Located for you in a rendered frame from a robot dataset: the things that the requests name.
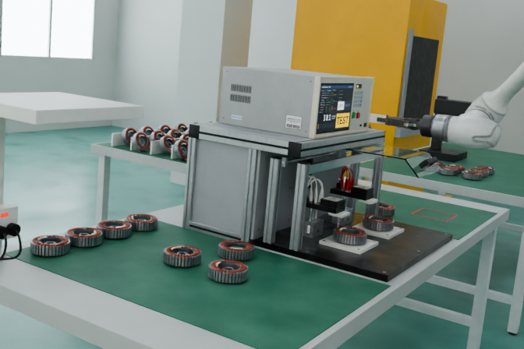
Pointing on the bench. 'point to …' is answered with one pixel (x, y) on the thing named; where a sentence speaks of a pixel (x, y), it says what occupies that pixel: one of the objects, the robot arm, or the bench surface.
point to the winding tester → (288, 100)
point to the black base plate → (416, 244)
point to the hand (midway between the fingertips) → (378, 118)
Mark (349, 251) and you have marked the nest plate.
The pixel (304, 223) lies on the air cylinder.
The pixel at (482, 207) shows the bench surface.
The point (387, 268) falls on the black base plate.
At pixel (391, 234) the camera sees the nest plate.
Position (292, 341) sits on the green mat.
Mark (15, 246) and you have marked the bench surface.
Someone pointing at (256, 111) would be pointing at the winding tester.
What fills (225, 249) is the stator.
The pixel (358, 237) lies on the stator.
